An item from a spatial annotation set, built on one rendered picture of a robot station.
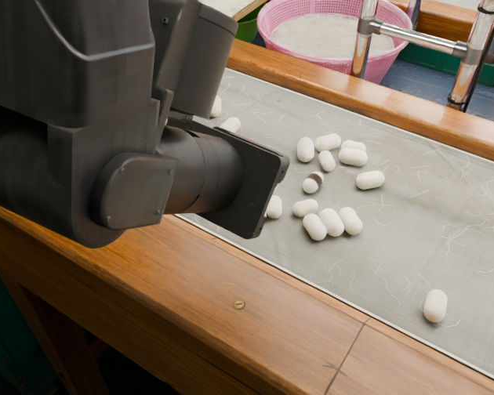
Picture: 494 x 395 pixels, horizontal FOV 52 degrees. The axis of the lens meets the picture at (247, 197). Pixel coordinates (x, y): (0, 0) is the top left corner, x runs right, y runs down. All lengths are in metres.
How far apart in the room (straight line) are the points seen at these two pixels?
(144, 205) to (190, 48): 0.09
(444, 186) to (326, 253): 0.19
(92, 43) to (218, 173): 0.16
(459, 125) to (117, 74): 0.58
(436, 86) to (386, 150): 0.30
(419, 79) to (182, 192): 0.74
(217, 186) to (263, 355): 0.18
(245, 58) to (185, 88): 0.54
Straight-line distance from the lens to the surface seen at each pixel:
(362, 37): 0.77
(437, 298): 0.53
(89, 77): 0.20
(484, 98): 0.98
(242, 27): 1.01
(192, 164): 0.30
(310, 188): 0.61
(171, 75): 0.27
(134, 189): 0.23
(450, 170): 0.69
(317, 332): 0.47
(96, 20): 0.20
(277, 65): 0.80
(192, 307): 0.48
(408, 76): 0.99
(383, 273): 0.55
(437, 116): 0.74
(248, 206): 0.36
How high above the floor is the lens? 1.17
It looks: 45 degrees down
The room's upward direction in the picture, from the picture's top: straight up
